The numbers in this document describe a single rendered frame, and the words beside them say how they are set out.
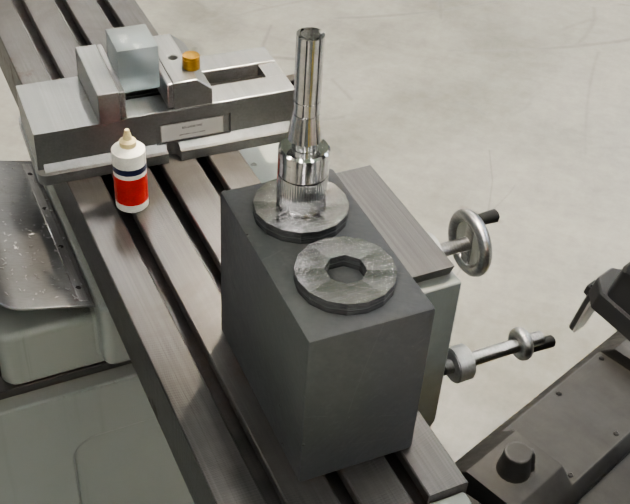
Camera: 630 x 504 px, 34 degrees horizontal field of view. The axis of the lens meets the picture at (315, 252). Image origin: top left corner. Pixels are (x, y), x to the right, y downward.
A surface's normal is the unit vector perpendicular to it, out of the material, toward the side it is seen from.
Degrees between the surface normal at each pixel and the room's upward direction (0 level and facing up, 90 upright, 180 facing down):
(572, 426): 0
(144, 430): 90
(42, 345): 90
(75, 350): 90
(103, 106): 90
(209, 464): 0
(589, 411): 0
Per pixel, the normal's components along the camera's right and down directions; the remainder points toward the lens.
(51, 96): 0.05, -0.76
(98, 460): 0.42, 0.60
